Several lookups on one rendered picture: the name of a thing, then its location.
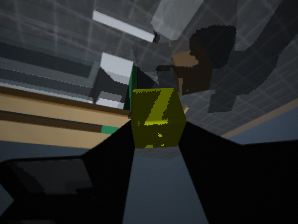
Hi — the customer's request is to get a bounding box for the brown long thin bar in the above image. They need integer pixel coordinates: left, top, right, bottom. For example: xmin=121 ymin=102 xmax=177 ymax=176
xmin=183 ymin=106 xmax=189 ymax=113

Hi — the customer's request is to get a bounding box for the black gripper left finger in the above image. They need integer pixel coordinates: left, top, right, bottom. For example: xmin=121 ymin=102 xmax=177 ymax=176
xmin=0 ymin=120 xmax=135 ymax=224

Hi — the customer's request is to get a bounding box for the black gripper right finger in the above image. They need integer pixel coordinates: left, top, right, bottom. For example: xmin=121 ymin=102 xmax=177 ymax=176
xmin=178 ymin=121 xmax=298 ymax=224

